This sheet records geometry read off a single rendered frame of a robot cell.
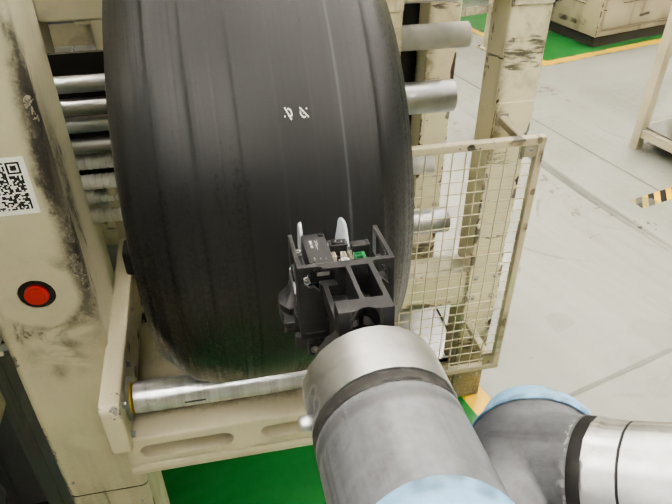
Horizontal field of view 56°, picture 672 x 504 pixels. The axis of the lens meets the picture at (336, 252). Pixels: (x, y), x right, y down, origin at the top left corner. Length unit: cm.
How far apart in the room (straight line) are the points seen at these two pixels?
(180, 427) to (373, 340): 60
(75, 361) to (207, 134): 49
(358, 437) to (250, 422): 61
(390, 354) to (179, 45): 37
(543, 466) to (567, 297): 217
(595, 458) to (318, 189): 33
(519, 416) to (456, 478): 19
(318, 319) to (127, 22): 35
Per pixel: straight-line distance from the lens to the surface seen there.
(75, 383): 101
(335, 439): 35
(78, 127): 122
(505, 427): 48
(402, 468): 31
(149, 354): 115
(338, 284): 45
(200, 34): 62
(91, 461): 115
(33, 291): 90
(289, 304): 51
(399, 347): 38
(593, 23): 536
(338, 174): 60
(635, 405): 228
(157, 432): 95
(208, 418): 95
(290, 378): 92
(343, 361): 37
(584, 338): 245
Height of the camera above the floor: 159
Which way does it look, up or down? 36 degrees down
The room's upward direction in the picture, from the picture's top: straight up
